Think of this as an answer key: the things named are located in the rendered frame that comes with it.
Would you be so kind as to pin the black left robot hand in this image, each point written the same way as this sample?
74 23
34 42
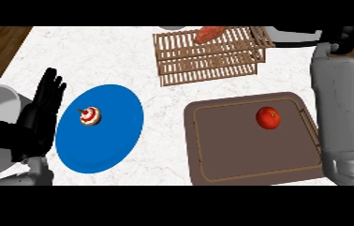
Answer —
37 123

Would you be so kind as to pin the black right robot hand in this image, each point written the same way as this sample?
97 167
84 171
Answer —
342 39

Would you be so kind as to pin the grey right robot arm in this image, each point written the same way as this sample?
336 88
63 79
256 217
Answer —
333 111

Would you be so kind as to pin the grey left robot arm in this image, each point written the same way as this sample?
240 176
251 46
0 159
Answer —
38 173

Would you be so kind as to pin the orange sweet potato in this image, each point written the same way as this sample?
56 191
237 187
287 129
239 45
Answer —
208 34

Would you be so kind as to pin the wooden tiered shelf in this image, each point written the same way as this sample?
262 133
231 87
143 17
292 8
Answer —
206 59

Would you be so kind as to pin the brown tray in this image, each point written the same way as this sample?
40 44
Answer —
251 148

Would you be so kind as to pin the pale grey appliance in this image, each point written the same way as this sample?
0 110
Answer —
292 34

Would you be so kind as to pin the red and white cupcake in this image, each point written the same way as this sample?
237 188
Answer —
90 116

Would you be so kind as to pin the blue plate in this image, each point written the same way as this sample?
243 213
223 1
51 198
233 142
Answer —
99 132

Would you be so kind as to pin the red apple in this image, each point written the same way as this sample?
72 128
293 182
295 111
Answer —
268 117

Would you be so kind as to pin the grey rounded object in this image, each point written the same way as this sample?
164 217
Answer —
171 27

